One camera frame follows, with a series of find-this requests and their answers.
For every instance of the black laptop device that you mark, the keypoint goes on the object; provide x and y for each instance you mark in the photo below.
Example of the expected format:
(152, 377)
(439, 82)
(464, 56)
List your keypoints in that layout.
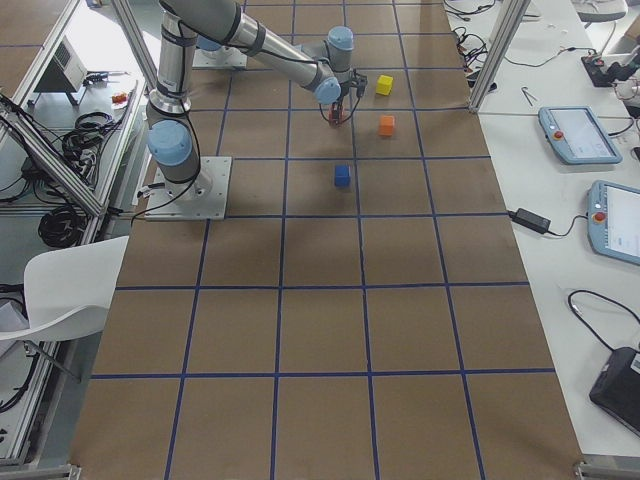
(616, 389)

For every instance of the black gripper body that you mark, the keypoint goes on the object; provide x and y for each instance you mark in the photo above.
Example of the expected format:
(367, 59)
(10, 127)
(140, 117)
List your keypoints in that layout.
(340, 98)

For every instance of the metal allen key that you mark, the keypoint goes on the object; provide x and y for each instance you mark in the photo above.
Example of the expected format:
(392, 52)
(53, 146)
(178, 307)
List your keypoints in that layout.
(529, 98)

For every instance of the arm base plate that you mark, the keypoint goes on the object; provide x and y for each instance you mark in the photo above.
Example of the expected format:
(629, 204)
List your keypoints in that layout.
(225, 58)
(206, 198)

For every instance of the blue wooden block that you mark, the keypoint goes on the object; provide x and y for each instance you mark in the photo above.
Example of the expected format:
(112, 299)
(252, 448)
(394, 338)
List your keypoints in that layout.
(342, 176)

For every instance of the teach pendant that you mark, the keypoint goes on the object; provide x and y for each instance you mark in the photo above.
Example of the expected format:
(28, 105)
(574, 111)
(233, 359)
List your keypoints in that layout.
(577, 137)
(613, 220)

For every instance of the yellow wooden block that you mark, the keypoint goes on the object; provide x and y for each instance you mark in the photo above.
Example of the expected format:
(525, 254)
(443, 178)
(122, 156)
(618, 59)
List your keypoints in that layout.
(384, 85)

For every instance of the near teach pendant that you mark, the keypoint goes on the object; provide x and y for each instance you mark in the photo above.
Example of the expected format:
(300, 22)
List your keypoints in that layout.
(613, 220)

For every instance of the red wooden block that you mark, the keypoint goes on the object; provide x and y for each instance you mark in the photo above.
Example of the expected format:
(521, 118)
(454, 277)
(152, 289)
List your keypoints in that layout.
(335, 114)

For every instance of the white chair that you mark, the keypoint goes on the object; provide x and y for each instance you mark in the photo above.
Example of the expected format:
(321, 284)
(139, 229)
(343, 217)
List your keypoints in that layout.
(68, 292)

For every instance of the black power adapter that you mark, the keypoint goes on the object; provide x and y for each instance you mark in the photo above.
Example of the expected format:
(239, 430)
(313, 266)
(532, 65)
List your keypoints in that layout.
(530, 220)

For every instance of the aluminium frame post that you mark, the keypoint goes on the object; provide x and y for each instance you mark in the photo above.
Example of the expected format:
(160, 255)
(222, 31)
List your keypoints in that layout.
(504, 30)

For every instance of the orange wooden block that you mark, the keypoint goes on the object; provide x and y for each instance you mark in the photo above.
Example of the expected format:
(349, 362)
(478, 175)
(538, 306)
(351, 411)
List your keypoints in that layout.
(386, 125)

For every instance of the far teach pendant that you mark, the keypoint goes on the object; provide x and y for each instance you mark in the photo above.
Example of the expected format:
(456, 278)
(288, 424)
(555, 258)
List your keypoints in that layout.
(577, 137)

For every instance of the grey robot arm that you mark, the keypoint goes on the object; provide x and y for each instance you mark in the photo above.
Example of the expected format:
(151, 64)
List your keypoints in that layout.
(220, 35)

